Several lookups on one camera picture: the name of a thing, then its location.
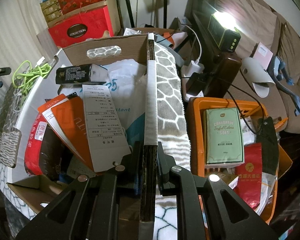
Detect green charging cable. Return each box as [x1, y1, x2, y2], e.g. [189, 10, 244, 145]
[12, 60, 52, 98]

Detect black small carton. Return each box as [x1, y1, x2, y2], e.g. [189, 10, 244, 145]
[55, 63, 108, 85]

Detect white cardboard storage box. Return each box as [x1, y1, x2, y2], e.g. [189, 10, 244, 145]
[10, 33, 159, 239]

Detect red paper packet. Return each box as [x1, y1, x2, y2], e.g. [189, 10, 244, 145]
[234, 143, 262, 209]

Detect white clothing tag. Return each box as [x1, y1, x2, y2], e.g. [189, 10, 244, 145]
[82, 85, 131, 173]

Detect green tissue pack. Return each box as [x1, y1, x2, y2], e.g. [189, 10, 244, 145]
[203, 107, 244, 167]

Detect red snack bag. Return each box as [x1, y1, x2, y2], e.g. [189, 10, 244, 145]
[24, 113, 50, 176]

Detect orange plastic basket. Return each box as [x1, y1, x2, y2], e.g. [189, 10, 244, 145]
[186, 98, 293, 224]

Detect stacked gold small boxes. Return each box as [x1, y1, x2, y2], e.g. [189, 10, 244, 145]
[40, 0, 63, 23]

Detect grey white patterned blanket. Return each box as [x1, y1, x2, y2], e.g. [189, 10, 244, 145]
[0, 42, 192, 240]

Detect red Collection gift box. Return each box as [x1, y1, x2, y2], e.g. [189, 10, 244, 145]
[49, 6, 114, 48]

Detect white blue plastic bag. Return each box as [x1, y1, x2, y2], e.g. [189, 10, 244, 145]
[61, 59, 147, 147]

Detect black power adapter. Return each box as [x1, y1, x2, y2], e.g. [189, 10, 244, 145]
[186, 73, 206, 96]

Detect white slipper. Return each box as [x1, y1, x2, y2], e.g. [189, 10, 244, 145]
[241, 57, 275, 98]

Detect blue phone holder clamp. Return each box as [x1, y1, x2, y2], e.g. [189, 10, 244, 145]
[267, 56, 300, 116]

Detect pink card box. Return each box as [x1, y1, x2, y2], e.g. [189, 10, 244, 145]
[252, 42, 273, 70]

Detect brown sofa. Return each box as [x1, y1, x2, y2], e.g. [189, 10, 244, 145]
[189, 0, 300, 133]

